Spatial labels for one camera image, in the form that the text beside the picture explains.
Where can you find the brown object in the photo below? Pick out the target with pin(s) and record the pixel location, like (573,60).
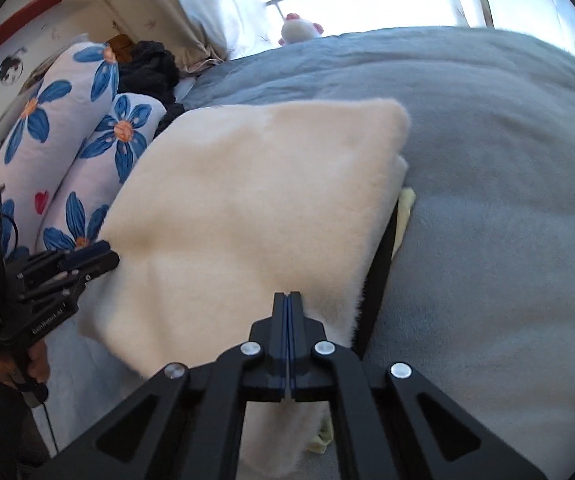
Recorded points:
(120,47)

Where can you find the person's left hand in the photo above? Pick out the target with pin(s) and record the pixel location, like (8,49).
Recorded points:
(41,362)

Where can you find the cartoon face wall sticker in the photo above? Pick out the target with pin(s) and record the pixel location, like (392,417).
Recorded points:
(11,67)

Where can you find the white pink plush toy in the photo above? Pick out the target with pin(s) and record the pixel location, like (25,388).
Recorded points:
(297,30)

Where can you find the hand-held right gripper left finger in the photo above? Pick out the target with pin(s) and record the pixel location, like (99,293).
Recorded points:
(277,340)

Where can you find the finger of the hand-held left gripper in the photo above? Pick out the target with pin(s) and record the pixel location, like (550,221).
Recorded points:
(82,251)
(92,267)

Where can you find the red wall trim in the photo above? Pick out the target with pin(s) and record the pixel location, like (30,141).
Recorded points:
(12,25)

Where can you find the blue-grey bed blanket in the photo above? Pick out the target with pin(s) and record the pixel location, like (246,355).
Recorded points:
(492,210)

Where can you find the dark clothes pile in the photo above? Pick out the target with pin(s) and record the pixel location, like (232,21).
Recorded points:
(150,67)

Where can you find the white fluffy cardigan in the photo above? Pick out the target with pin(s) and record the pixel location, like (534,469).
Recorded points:
(242,200)

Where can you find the beige curtain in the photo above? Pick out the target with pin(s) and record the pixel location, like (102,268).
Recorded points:
(167,15)

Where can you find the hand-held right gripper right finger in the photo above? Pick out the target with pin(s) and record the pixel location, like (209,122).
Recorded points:
(300,355)

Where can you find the blue floral quilt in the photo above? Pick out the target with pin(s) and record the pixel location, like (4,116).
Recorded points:
(67,125)

